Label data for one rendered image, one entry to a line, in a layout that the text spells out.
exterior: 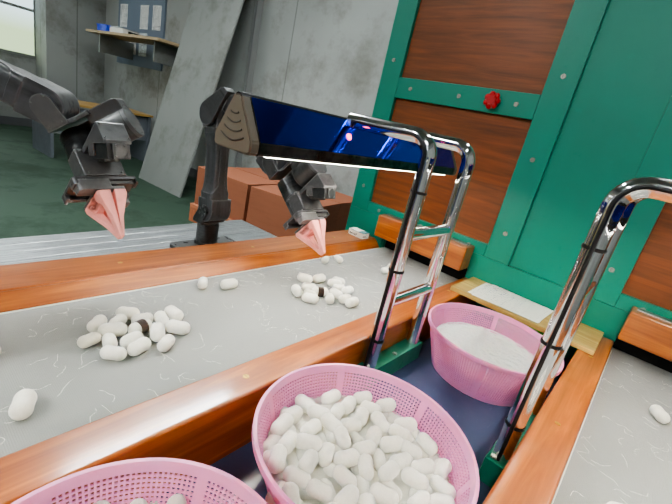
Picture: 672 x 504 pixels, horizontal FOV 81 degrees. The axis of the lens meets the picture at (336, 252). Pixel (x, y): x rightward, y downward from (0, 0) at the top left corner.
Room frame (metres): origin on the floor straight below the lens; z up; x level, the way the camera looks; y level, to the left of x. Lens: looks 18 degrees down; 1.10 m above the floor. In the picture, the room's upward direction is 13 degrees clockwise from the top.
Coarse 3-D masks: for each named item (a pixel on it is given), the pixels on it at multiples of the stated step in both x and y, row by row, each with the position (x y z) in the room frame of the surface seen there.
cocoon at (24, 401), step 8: (24, 392) 0.33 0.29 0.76; (32, 392) 0.34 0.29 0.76; (16, 400) 0.32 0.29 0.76; (24, 400) 0.32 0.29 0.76; (32, 400) 0.33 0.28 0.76; (16, 408) 0.31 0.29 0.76; (24, 408) 0.32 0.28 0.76; (32, 408) 0.32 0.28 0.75; (16, 416) 0.31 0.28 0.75; (24, 416) 0.31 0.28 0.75
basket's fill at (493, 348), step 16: (448, 336) 0.75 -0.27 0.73; (464, 336) 0.77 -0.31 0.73; (480, 336) 0.78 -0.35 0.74; (496, 336) 0.80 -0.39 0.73; (480, 352) 0.71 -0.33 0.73; (496, 352) 0.72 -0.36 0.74; (512, 352) 0.75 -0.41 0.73; (528, 352) 0.76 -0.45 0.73; (512, 368) 0.67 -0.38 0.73; (528, 368) 0.70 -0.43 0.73; (480, 384) 0.63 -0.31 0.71
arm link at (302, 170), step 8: (264, 160) 0.94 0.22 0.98; (272, 160) 0.93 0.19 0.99; (264, 168) 0.94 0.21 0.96; (272, 168) 0.93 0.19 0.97; (280, 168) 0.93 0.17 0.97; (288, 168) 0.93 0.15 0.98; (296, 168) 0.91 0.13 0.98; (304, 168) 0.89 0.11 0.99; (312, 168) 0.88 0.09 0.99; (320, 168) 0.90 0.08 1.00; (272, 176) 0.93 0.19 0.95; (280, 176) 0.95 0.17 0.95; (296, 176) 0.90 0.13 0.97; (304, 176) 0.89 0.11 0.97; (312, 176) 0.89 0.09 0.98; (304, 184) 0.90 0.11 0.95
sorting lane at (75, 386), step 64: (384, 256) 1.18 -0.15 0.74; (0, 320) 0.47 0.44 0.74; (64, 320) 0.50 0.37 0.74; (128, 320) 0.54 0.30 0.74; (192, 320) 0.58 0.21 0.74; (256, 320) 0.62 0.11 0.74; (320, 320) 0.68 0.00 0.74; (0, 384) 0.36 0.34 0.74; (64, 384) 0.38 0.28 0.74; (128, 384) 0.40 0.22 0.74; (0, 448) 0.28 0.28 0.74
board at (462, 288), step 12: (456, 288) 0.93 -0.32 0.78; (468, 288) 0.95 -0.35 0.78; (480, 300) 0.89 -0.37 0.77; (504, 312) 0.86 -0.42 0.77; (552, 312) 0.92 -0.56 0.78; (528, 324) 0.82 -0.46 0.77; (540, 324) 0.82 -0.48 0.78; (576, 336) 0.80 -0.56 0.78; (588, 336) 0.81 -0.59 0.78; (600, 336) 0.83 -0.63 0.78; (588, 348) 0.75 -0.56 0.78
